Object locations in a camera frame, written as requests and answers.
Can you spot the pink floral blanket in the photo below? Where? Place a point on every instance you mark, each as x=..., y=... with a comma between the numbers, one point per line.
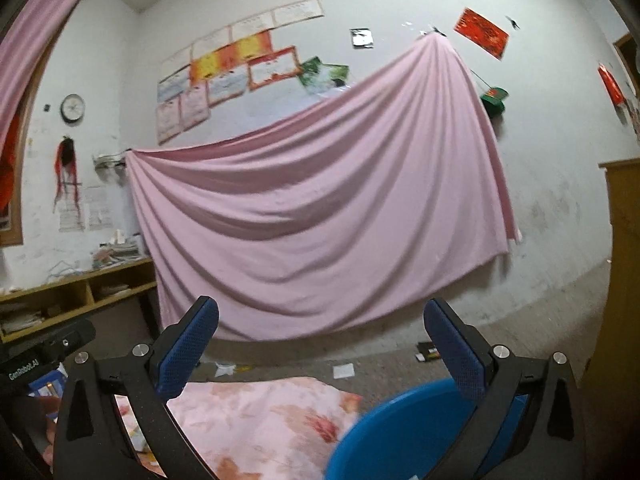
x=260, y=425

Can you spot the metal wall rack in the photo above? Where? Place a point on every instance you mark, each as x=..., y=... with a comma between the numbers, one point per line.
x=110, y=159

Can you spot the black wall hook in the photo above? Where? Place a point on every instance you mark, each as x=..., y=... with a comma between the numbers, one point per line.
x=512, y=22

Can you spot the red paper wall poster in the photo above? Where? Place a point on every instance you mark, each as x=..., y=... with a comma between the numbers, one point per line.
x=481, y=32

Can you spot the wooden cabinet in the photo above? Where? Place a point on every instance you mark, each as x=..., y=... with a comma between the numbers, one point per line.
x=620, y=285

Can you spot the black snack packet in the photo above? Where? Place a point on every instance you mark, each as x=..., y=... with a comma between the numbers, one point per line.
x=427, y=352

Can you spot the group of wall certificates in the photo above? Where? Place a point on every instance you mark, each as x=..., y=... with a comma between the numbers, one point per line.
x=225, y=65

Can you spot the pink window curtain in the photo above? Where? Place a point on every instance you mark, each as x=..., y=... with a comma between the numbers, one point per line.
x=35, y=45

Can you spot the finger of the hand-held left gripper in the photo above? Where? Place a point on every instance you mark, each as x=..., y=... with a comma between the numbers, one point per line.
x=70, y=337

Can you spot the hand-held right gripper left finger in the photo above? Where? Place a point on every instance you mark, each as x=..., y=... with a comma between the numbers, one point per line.
x=185, y=352

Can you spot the white wall paper sheets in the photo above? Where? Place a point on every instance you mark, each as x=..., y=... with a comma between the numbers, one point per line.
x=87, y=210

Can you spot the round wall clock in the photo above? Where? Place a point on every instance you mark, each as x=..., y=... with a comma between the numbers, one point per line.
x=73, y=108

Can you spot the stack of papers in shelf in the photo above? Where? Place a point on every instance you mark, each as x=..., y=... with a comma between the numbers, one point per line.
x=20, y=317

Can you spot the small black-and-white photo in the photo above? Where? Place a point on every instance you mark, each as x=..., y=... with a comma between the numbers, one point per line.
x=362, y=38

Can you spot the green cap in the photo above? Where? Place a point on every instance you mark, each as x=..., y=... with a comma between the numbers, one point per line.
x=496, y=102

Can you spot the wooden window frame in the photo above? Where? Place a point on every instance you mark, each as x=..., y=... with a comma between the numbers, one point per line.
x=16, y=232

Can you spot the pink hanging sheet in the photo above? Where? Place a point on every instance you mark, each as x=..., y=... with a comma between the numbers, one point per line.
x=310, y=200

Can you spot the blue cardboard box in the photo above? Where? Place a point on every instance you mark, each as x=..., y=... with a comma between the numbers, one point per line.
x=45, y=387

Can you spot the stack of newspapers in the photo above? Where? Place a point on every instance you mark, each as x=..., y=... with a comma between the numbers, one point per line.
x=117, y=252

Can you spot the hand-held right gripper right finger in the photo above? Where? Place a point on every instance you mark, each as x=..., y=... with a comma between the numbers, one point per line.
x=452, y=350

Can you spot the red hanging packet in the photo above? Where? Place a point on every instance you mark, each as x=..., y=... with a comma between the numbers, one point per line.
x=612, y=85

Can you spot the green photo poster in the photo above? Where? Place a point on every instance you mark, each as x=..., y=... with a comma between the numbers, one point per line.
x=322, y=77

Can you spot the wooden shelf desk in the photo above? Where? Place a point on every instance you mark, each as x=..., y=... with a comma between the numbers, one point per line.
x=75, y=277

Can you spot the blue plastic basin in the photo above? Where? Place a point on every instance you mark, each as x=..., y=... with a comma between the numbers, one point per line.
x=400, y=435

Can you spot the red tassel decoration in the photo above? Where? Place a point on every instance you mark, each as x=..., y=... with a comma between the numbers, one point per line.
x=66, y=170

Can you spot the red cloth in window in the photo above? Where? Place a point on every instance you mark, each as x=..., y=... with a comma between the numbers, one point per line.
x=7, y=170

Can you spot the white paper scrap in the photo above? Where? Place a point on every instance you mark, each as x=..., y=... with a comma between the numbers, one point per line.
x=225, y=369
x=345, y=370

